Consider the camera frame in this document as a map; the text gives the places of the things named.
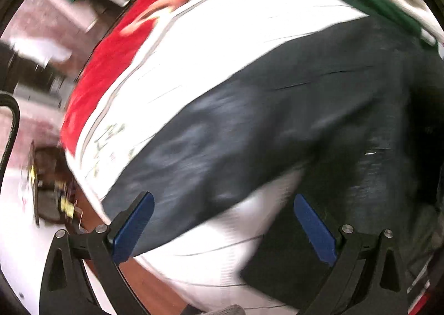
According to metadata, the black leather jacket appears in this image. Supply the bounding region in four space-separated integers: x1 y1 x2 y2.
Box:
102 17 443 309

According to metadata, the brown bag with yellow items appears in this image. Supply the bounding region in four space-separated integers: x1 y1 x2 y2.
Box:
28 143 83 226

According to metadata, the white cloth on shelf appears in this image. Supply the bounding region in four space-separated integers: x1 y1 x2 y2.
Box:
8 36 72 67

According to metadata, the green folded striped-cuff garment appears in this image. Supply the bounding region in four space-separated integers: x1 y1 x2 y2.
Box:
342 0 438 47

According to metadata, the white diamond pattern sheet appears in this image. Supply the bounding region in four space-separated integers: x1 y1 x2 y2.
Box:
66 0 363 314

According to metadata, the red floral blanket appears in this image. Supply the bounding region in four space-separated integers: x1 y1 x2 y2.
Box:
60 0 189 155

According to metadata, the black cable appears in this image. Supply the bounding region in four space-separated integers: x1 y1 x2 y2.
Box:
0 92 21 184

